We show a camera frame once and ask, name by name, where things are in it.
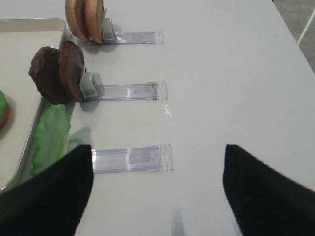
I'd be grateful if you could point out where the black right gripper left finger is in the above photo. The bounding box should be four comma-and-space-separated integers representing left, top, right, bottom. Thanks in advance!
0, 145, 94, 236

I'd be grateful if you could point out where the brown meat patty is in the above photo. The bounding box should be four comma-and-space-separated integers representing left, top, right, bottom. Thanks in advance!
28, 46, 70, 105
59, 41, 85, 102

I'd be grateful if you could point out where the clear lettuce holder rail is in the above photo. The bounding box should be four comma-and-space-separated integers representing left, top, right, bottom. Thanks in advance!
69, 127, 174, 175

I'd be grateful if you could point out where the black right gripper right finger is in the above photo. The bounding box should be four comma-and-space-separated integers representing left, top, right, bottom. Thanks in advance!
222, 145, 315, 236

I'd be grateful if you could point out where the bread slice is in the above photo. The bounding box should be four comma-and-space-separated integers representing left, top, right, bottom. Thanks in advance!
65, 0, 89, 40
85, 0, 105, 43

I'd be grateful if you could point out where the clear bread holder rail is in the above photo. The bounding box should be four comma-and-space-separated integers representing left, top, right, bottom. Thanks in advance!
78, 18, 164, 46

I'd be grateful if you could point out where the right brown meat patty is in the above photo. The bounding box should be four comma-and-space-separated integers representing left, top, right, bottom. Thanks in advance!
59, 41, 85, 102

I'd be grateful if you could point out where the left bread slice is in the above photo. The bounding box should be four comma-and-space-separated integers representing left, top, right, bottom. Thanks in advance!
65, 0, 89, 40

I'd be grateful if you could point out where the silver metal tray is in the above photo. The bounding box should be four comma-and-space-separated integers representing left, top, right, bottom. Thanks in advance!
0, 18, 66, 192

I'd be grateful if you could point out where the standing green lettuce leaf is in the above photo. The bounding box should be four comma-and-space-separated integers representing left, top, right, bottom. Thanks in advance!
31, 104, 71, 177

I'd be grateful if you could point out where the left brown meat patty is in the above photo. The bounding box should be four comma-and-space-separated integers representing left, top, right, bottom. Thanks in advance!
28, 46, 70, 105

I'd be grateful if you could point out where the green lettuce on tray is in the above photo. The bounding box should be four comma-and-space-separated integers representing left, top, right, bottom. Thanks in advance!
0, 91, 9, 119

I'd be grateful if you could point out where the clear patty holder rail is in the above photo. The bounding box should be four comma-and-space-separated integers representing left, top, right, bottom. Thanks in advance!
79, 72, 168, 101

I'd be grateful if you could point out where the bun under lettuce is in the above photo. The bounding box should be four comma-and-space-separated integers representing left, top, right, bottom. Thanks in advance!
0, 102, 10, 138

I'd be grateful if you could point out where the right bread slice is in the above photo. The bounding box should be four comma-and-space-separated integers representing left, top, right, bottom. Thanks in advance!
85, 0, 105, 43

